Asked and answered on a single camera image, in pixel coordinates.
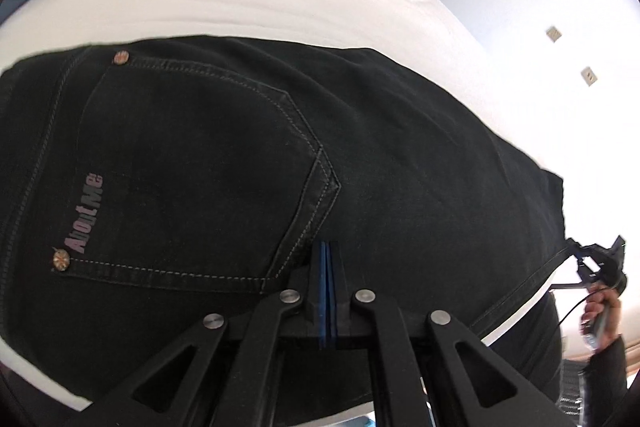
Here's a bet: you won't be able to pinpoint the person's right hand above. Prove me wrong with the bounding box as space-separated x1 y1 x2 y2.
580 283 622 352

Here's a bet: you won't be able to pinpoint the black denim pants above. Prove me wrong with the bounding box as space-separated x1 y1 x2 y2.
1 37 568 426

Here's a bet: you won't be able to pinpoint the person's right forearm sleeve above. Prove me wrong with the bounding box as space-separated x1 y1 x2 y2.
582 336 627 427

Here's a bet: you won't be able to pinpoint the upper wall socket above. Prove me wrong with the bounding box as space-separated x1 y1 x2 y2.
546 26 562 42

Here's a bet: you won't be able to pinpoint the wall socket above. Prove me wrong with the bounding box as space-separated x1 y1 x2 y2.
582 67 598 86
546 26 562 42

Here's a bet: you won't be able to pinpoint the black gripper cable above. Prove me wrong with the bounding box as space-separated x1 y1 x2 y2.
546 278 594 348

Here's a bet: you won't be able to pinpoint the lower wall socket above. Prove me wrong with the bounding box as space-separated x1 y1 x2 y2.
582 67 598 86

